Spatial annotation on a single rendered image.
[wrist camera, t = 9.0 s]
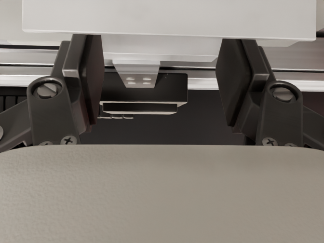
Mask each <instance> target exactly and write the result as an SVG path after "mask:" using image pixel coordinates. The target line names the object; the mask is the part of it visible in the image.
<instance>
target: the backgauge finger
mask: <svg viewBox="0 0 324 243"><path fill-rule="evenodd" d="M112 63H113V65H114V67H115V69H116V70H117V72H105V73H104V79H103V85H102V92H101V98H100V105H103V107H102V110H103V111H104V112H106V113H110V114H173V113H176V112H177V107H179V106H181V105H183V104H185V103H187V102H188V74H186V73H158V72H159V68H160V64H161V61H151V60H112Z"/></svg>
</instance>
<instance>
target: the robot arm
mask: <svg viewBox="0 0 324 243"><path fill-rule="evenodd" d="M215 72H216V80H217V84H218V88H219V92H220V97H221V101H222V106H223V110H224V114H225V118H226V123H227V126H231V130H232V133H233V134H244V135H245V136H244V140H243V146H237V145H82V143H81V138H80V134H82V133H83V132H91V129H92V125H96V123H97V117H98V111H99V104H100V98H101V92H102V85H103V79H104V73H105V63H104V56H103V47H102V40H101V35H91V34H72V38H71V40H63V41H62V42H61V44H60V47H59V50H58V53H57V56H56V59H55V62H54V65H53V68H52V71H51V74H50V76H44V77H40V78H37V79H35V80H34V81H33V82H31V83H30V84H29V86H28V87H27V99H26V100H24V101H22V102H20V103H18V104H16V105H14V106H13V107H11V108H9V109H7V110H5V111H3V112H1V113H0V243H324V116H322V115H320V114H318V113H317V112H315V111H313V110H311V109H309V108H308V107H306V106H304V105H303V95H302V92H301V91H300V90H299V89H298V88H297V87H296V86H295V85H293V84H291V83H289V82H286V81H280V80H278V81H277V80H276V78H275V76H274V74H273V71H272V69H271V66H270V64H269V62H268V59H267V57H266V55H265V52H264V50H263V48H262V46H258V44H257V42H256V40H246V39H222V43H221V46H220V51H219V55H218V59H217V63H216V71H215Z"/></svg>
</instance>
